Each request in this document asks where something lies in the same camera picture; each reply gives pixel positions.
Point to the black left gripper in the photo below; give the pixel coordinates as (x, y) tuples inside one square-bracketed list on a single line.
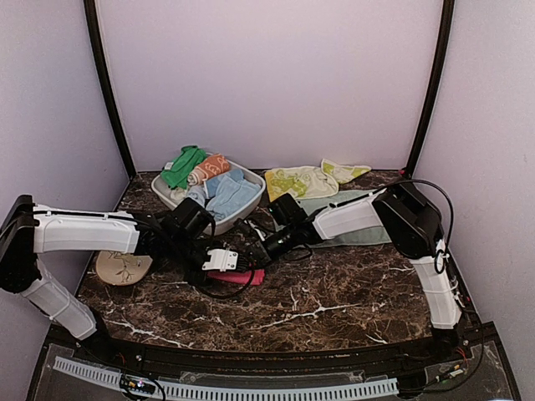
[(193, 277)]

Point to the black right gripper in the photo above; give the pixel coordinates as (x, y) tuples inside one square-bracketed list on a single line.
[(261, 255)]

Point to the yellow green patterned towel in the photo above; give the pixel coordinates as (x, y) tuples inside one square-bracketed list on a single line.
[(311, 182)]

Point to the pink microfibre towel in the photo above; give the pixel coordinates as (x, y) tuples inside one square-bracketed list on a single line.
[(255, 278)]

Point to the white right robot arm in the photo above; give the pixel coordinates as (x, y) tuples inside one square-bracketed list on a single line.
[(411, 221)]

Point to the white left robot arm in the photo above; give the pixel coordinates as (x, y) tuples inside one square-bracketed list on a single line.
[(30, 230)]

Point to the mint green panda towel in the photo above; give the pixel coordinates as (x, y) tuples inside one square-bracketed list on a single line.
[(372, 236)]

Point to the small blue rolled towel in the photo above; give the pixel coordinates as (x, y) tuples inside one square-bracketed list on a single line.
[(198, 194)]

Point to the grey plastic basin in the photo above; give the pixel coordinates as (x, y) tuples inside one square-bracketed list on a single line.
[(163, 191)]

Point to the light blue rolled towel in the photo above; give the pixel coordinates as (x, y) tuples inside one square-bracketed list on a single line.
[(228, 193)]

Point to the round painted ceramic plate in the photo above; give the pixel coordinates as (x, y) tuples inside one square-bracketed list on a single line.
[(118, 269)]

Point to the orange rolled towel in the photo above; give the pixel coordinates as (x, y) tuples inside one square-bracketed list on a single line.
[(212, 166)]

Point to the green rolled towel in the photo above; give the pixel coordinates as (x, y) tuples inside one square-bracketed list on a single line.
[(175, 172)]

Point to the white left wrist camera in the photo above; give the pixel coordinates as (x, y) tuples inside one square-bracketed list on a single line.
[(220, 260)]

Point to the black front table rail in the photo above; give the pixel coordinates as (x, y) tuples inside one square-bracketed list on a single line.
[(306, 345)]

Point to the grey slotted cable duct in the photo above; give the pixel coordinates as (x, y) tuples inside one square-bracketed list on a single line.
[(204, 386)]

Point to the black left corner post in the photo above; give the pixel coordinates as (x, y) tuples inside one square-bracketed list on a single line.
[(97, 46)]

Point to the black corner post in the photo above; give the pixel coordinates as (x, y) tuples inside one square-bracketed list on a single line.
[(439, 59), (97, 46)]

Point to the black right corner post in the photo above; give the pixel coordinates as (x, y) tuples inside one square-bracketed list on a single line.
[(439, 59)]

